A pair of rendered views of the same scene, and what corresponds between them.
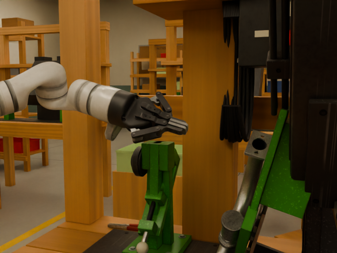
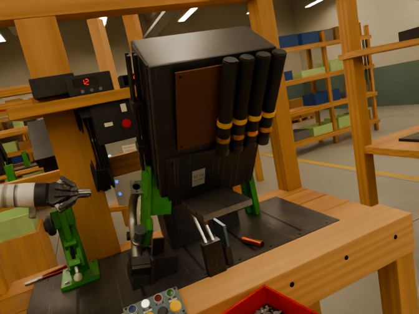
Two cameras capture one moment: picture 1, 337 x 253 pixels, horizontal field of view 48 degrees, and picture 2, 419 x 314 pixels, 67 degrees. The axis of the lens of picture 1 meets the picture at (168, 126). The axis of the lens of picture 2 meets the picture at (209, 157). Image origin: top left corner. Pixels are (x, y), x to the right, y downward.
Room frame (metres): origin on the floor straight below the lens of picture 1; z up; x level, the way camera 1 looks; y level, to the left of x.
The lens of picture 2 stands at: (-0.28, 0.30, 1.45)
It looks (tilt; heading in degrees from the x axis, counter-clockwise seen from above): 11 degrees down; 320
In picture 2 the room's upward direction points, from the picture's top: 12 degrees counter-clockwise
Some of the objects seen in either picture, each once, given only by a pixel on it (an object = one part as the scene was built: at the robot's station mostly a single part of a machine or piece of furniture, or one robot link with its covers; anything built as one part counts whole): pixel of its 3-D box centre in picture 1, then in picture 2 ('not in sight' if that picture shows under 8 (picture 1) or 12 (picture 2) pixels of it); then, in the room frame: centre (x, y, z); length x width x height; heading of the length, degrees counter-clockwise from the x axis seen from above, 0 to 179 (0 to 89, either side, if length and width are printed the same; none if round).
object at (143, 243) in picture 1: (144, 239); (77, 271); (0.83, 0.05, 0.96); 0.06 x 0.03 x 0.06; 161
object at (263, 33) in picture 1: (279, 34); (115, 121); (0.90, -0.26, 1.42); 0.17 x 0.12 x 0.15; 71
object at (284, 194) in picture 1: (286, 166); (154, 193); (0.64, -0.20, 1.17); 0.13 x 0.12 x 0.20; 71
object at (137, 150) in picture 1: (139, 160); (49, 225); (0.93, 0.07, 1.12); 0.07 x 0.03 x 0.08; 161
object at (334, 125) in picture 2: not in sight; (321, 88); (3.06, -5.80, 1.14); 2.45 x 0.55 x 2.28; 71
